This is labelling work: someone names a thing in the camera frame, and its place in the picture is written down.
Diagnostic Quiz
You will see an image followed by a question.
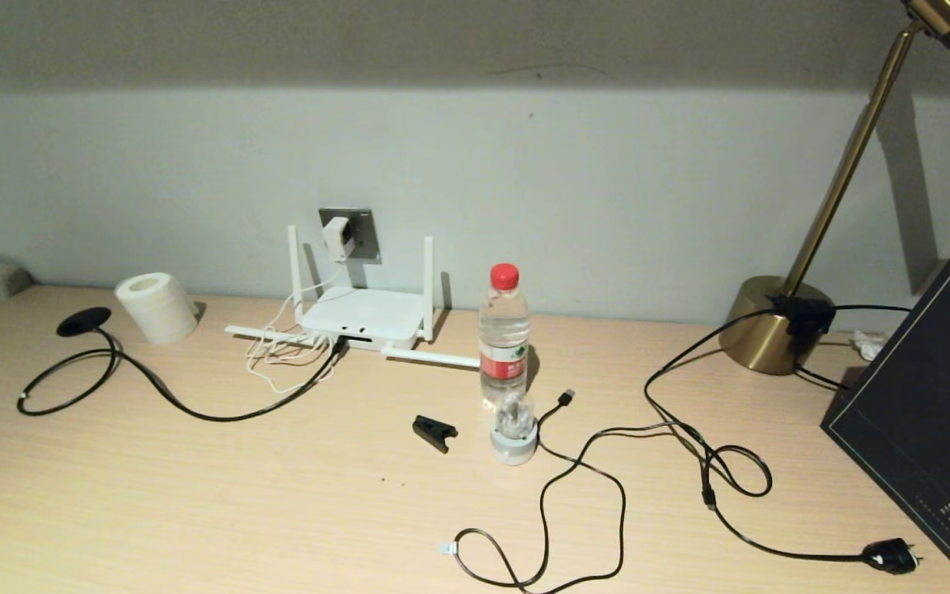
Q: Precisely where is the black ethernet cable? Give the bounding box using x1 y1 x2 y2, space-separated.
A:
17 328 350 423

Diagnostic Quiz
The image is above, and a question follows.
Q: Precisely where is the white power adapter with cord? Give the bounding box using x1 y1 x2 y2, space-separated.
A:
244 260 346 395

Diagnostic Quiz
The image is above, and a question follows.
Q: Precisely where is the white router with antennas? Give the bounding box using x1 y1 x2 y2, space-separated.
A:
225 224 480 368

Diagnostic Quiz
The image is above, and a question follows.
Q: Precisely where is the water bottle red cap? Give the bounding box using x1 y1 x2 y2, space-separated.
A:
478 263 531 411

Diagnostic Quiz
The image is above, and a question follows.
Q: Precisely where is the small black clip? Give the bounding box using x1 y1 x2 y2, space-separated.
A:
412 415 459 455

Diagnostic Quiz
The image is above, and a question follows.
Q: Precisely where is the glass dome on white base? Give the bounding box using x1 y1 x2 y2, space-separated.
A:
489 389 539 467

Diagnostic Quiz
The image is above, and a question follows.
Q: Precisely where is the brass desk lamp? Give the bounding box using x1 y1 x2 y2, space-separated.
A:
719 0 950 377

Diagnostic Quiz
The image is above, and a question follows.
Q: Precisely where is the white toilet paper roll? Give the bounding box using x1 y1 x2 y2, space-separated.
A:
115 273 199 346

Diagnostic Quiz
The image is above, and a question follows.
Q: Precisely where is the black box on lamp base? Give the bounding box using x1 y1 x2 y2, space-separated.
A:
769 295 839 351

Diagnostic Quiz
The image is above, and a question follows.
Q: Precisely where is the black round desk grommet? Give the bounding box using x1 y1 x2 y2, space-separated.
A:
56 307 112 338

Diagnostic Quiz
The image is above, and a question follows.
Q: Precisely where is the dark box with gold trim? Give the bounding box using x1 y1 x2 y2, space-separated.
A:
821 257 950 594

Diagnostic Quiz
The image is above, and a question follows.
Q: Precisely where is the grey wall socket plate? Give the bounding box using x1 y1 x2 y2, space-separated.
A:
317 208 381 265

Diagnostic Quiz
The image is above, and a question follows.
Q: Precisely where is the black USB cable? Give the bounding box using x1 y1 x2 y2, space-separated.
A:
440 389 719 594

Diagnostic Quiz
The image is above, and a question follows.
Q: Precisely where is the thin black cable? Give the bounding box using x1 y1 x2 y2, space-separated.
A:
795 304 915 390

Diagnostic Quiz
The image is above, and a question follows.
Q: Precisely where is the black lamp power cord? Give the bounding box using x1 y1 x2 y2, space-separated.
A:
644 309 925 577

